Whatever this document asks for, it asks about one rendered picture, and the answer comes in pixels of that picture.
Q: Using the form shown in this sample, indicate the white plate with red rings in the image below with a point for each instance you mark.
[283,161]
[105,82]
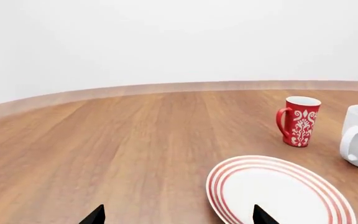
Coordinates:
[269,186]

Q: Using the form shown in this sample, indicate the red mug with white pattern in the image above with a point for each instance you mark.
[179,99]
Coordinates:
[301,126]

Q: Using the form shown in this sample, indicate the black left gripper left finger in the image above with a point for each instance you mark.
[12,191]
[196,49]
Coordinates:
[96,217]

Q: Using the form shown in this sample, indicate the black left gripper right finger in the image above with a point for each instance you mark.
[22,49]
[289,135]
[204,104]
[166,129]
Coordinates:
[261,217]

